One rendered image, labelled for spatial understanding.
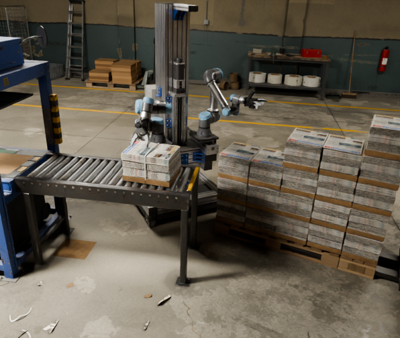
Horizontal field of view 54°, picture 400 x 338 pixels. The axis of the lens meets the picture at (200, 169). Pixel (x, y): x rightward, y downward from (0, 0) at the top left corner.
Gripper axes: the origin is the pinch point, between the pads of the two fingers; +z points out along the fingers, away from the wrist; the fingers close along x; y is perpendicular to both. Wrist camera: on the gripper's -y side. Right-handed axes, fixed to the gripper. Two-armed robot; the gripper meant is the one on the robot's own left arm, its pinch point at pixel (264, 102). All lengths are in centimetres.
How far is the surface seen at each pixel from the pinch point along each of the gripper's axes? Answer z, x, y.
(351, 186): 95, 28, 41
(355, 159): 94, 25, 19
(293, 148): 48, 35, 18
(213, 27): -407, -485, 54
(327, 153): 74, 30, 18
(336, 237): 93, 36, 89
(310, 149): 61, 32, 17
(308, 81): -176, -526, 159
